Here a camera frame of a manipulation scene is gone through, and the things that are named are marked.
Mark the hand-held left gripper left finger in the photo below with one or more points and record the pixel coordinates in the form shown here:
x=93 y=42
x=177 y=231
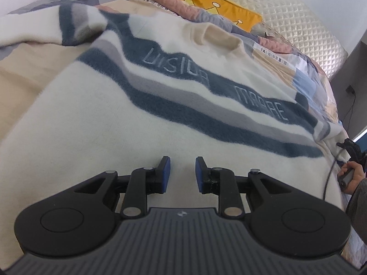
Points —
x=166 y=174

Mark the grey bedside cabinet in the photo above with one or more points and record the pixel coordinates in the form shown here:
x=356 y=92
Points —
x=355 y=63

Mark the person's right forearm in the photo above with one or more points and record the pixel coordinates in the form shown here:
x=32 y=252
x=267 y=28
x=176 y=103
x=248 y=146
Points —
x=359 y=209

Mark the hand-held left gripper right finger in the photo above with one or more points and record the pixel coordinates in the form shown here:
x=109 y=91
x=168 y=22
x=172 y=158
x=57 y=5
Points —
x=199 y=178

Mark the yellow pillow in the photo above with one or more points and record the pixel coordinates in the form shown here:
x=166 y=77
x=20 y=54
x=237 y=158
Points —
x=218 y=3

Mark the person's right hand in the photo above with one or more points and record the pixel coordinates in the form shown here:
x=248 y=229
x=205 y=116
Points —
x=357 y=177

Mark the white fuzzy blue-striped sweater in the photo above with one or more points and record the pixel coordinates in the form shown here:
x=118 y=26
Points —
x=114 y=120

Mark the patchwork bed quilt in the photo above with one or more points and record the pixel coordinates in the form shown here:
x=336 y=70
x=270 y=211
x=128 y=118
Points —
x=23 y=71

